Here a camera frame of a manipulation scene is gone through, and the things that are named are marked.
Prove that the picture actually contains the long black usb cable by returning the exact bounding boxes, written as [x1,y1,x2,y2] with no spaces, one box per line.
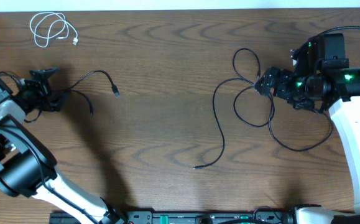
[192,47,335,170]

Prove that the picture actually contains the short black usb cable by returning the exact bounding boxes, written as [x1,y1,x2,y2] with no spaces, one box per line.
[50,70,121,116]

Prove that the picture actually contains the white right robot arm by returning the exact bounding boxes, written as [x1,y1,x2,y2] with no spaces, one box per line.
[254,27,360,223]

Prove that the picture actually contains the white usb cable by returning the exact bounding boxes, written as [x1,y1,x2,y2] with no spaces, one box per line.
[29,11,80,49]

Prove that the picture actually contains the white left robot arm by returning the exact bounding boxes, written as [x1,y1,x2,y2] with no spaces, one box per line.
[0,68,129,223]

